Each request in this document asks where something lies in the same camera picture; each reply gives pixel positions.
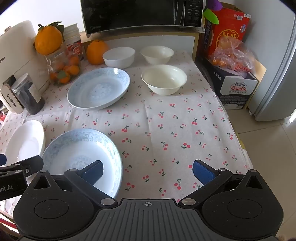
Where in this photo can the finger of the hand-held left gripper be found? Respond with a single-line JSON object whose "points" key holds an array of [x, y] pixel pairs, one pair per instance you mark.
{"points": [[30, 165]]}

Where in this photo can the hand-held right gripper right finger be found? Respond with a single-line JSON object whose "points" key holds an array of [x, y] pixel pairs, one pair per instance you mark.
{"points": [[204, 172]]}

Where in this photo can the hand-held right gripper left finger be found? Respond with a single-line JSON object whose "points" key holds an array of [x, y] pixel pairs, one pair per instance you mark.
{"points": [[92, 173]]}

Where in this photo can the white ceramic plate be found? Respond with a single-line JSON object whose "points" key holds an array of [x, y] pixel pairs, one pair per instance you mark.
{"points": [[24, 139]]}

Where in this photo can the blue patterned plate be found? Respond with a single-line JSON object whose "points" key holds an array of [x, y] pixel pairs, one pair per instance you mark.
{"points": [[76, 148], [98, 89]]}

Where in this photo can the cream ceramic bowl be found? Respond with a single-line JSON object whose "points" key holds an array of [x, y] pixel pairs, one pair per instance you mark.
{"points": [[164, 80], [157, 54]]}

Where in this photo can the white ceramic bowl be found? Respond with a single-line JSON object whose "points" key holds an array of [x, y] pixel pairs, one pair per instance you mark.
{"points": [[119, 56]]}

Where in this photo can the cherry print tablecloth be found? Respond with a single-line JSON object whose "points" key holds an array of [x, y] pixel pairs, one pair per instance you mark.
{"points": [[166, 129]]}

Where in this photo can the clear jar with dark contents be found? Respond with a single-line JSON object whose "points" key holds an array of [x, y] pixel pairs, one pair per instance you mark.
{"points": [[29, 95]]}

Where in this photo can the white and black cardboard box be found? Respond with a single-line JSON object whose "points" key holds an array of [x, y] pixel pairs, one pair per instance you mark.
{"points": [[235, 90]]}

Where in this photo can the bunch of small tangerines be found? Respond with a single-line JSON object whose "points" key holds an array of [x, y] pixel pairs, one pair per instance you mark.
{"points": [[70, 69]]}

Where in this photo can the glass jar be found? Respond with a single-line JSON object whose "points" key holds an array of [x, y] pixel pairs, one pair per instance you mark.
{"points": [[54, 60]]}

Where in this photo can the white water dispenser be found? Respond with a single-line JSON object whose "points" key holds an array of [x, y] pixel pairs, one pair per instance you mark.
{"points": [[16, 53]]}

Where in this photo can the plastic bag of oranges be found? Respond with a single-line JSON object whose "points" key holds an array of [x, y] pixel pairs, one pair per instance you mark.
{"points": [[231, 55]]}

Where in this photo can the red label glass cup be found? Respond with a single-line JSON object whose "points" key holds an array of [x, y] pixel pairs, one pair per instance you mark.
{"points": [[75, 49]]}

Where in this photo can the large orange with leaves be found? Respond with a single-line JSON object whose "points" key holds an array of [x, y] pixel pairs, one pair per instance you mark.
{"points": [[48, 40]]}

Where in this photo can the grey refrigerator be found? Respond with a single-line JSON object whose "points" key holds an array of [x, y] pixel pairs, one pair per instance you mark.
{"points": [[275, 58]]}

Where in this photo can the stack of white paper cups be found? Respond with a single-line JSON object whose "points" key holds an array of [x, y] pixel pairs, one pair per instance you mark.
{"points": [[71, 32]]}

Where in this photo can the wooden microwave stand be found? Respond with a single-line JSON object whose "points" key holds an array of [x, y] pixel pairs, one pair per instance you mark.
{"points": [[150, 41]]}

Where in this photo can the red cardboard box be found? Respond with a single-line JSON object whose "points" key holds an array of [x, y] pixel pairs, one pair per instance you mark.
{"points": [[229, 30]]}

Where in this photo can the green toy leaf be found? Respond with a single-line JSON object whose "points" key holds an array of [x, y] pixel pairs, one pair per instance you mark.
{"points": [[211, 16]]}

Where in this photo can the black microwave oven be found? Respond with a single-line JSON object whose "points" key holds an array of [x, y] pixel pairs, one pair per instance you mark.
{"points": [[138, 14]]}

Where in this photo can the purple toy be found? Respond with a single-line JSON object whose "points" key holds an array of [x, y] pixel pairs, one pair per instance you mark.
{"points": [[215, 4]]}

